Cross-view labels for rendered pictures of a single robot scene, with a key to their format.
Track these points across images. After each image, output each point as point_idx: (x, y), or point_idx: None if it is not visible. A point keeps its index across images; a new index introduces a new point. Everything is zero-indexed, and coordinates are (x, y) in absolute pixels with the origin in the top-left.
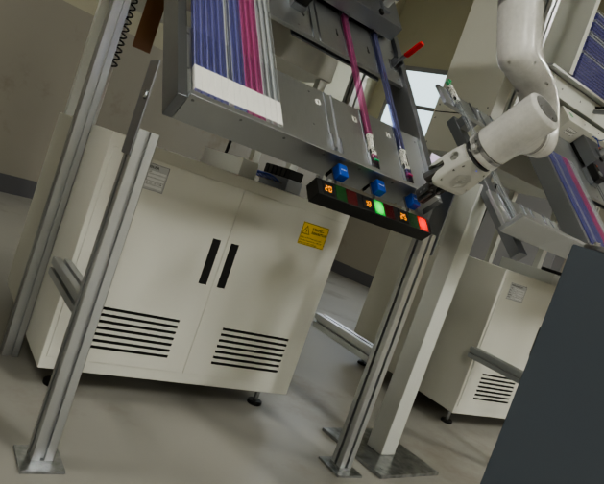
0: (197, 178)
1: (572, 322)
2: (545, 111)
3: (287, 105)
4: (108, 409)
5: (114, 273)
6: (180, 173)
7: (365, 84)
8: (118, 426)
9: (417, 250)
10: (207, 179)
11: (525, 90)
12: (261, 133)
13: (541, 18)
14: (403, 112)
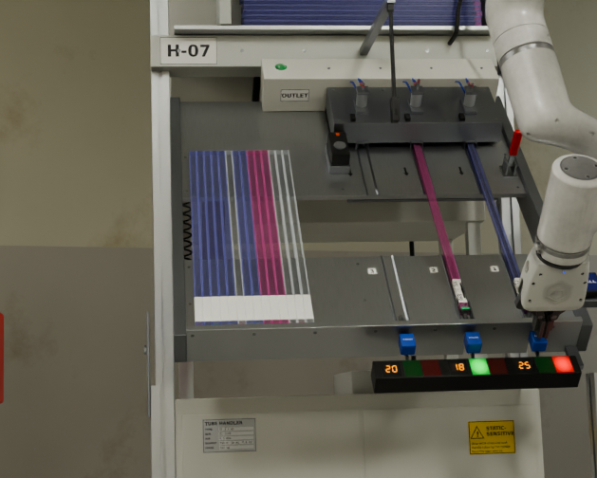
0: (292, 416)
1: None
2: (573, 174)
3: (325, 292)
4: None
5: None
6: (269, 418)
7: (517, 203)
8: None
9: (593, 401)
10: (307, 413)
11: (581, 150)
12: (288, 339)
13: (544, 68)
14: (534, 226)
